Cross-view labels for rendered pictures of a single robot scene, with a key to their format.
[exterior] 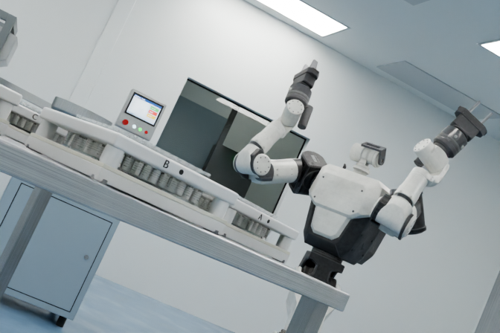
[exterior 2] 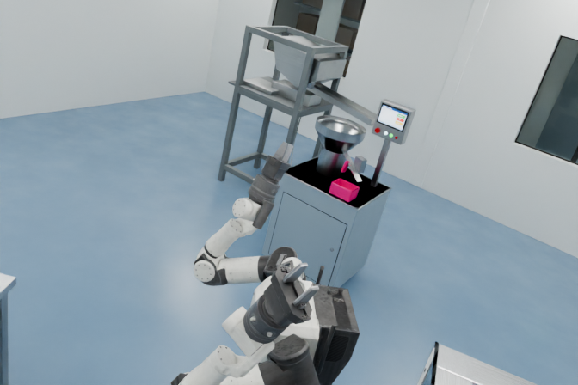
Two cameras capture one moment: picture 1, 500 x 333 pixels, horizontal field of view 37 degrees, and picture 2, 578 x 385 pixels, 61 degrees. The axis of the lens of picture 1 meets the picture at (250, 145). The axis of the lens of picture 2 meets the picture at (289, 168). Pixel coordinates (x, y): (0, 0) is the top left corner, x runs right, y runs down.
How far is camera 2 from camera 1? 2.51 m
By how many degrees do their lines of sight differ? 53
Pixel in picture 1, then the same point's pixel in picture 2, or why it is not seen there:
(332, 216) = not seen: hidden behind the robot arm
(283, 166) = (239, 269)
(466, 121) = (274, 296)
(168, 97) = (539, 58)
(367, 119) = not seen: outside the picture
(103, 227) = (341, 228)
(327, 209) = not seen: hidden behind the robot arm
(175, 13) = not seen: outside the picture
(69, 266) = (322, 255)
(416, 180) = (202, 369)
